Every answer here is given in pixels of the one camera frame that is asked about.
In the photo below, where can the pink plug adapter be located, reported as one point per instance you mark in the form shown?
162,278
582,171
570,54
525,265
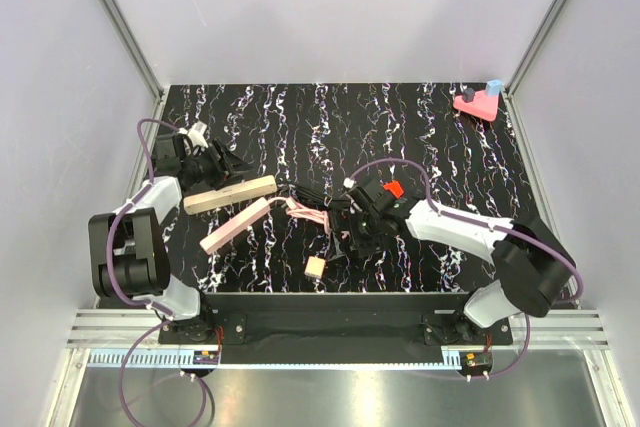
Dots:
314,267

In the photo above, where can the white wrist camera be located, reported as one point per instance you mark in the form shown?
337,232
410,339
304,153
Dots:
350,185
196,134

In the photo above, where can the pink power strip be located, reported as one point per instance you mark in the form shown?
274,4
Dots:
234,226

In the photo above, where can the beige power strip red sockets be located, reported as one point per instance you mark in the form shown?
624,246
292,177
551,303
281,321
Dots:
244,191

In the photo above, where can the pink triangular socket block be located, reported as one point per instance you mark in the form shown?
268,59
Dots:
482,107

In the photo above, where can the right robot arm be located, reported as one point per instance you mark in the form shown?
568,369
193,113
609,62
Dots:
532,268

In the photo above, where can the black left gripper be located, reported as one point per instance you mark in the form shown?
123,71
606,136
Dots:
228,165

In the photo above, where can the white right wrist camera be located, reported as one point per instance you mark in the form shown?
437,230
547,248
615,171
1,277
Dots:
350,185

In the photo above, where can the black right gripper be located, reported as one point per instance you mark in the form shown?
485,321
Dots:
365,247

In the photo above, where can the red block on right arm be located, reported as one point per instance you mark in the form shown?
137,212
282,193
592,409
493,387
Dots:
395,188

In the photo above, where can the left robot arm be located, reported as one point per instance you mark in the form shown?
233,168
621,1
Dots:
129,261

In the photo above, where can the dark grey plug block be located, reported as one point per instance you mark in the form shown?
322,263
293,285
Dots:
468,95

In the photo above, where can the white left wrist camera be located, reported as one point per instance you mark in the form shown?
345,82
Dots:
196,134

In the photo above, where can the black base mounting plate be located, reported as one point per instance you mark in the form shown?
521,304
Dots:
353,328

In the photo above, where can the blue plug block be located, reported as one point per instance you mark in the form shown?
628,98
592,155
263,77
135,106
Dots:
493,88

